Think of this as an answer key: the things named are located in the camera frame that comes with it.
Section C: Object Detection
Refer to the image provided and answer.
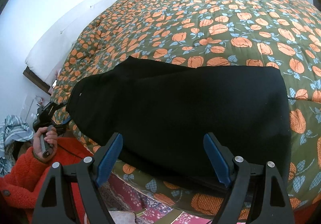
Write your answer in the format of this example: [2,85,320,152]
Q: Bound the smartphone on bed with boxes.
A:
[52,80,57,88]

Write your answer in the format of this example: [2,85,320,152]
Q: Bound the person left hand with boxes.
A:
[33,126,58,163]

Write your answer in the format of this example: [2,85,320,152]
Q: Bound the striped cloth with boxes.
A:
[0,115,34,177]

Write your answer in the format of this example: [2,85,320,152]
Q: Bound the white padded headboard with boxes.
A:
[23,0,117,85]

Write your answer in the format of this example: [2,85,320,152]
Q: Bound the red fleece jacket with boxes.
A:
[1,138,91,223]

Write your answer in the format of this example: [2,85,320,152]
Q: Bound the pink floral rug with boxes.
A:
[100,172,214,224]

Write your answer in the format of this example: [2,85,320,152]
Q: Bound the green orange floral quilt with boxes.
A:
[52,0,320,212]

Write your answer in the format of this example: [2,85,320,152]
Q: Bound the black pants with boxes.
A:
[66,57,291,191]

